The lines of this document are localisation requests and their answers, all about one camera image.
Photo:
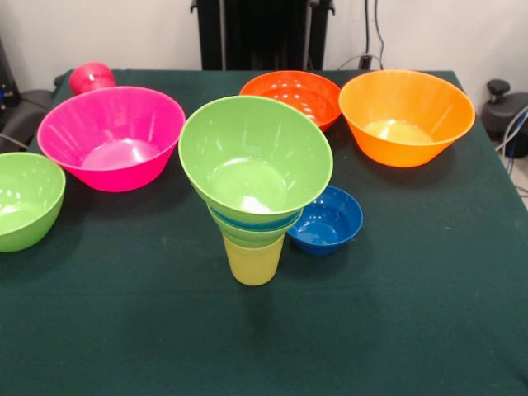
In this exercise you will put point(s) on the light blue plastic bowl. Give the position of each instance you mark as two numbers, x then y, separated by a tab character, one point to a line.
255	226

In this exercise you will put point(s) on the small green plastic bowl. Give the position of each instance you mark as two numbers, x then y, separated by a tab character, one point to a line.
255	238

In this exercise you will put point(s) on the large green plastic bowl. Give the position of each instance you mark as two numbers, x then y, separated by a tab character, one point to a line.
247	144
24	206

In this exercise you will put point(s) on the yellow plastic cup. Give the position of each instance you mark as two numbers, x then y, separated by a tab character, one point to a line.
253	266

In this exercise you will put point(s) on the red-orange plastic bowl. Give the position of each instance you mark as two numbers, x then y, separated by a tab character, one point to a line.
313	99

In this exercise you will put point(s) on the black computer tower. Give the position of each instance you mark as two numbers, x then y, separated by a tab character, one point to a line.
6	82

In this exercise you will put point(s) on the dark blue plastic bowl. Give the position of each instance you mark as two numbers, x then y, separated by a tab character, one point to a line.
330	231

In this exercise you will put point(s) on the large pink plastic bowl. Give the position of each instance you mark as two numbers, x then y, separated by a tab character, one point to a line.
111	140

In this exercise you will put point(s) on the dark green tablecloth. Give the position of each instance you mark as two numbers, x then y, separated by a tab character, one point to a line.
165	330

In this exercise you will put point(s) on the large orange plastic bowl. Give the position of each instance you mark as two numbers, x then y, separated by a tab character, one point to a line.
408	115

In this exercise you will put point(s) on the black power adapter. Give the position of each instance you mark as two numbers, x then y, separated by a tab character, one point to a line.
365	62

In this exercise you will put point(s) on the red plastic cup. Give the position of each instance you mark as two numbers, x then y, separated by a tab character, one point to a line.
90	78

